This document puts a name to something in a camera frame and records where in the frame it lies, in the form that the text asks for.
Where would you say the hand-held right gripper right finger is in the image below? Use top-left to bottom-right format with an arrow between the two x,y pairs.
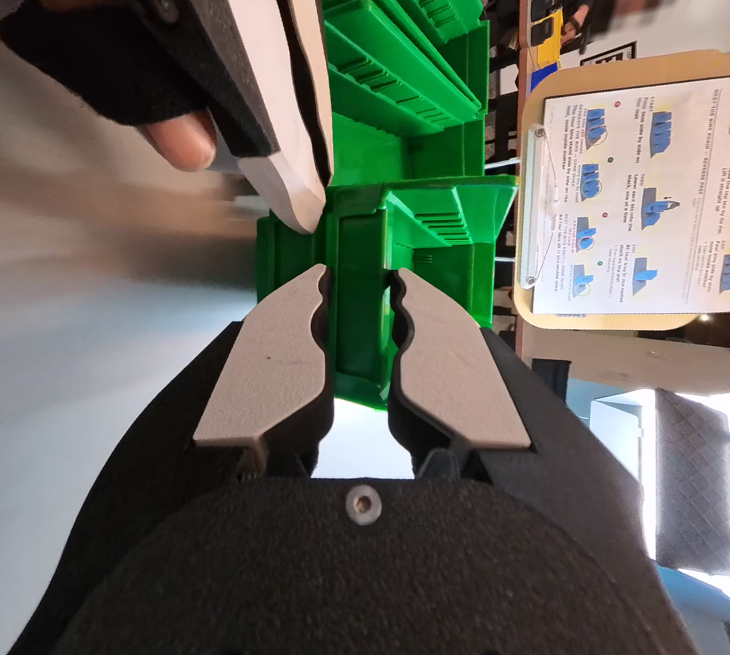
387,268 -> 532,472

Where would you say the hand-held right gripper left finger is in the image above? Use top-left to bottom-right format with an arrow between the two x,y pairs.
193,264 -> 335,472

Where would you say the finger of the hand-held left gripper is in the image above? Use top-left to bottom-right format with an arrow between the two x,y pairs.
284,0 -> 335,194
210,0 -> 329,235

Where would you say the person's left hand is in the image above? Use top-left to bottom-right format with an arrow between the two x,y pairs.
0,0 -> 219,173

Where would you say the wooden sign board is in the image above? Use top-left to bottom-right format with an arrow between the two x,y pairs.
513,49 -> 730,332

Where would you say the white clip bar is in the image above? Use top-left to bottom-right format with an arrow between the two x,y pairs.
516,124 -> 548,289

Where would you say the white sign stand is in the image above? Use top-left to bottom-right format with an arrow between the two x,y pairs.
484,155 -> 521,269

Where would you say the wooden side table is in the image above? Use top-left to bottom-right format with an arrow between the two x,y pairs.
513,0 -> 537,356

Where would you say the black quilted chair back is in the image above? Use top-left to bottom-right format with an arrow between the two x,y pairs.
655,388 -> 730,577

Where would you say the printed instruction sheet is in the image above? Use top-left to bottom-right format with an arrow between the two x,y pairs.
533,76 -> 730,316

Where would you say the black framed marker sign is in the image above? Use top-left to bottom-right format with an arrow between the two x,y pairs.
581,41 -> 638,67

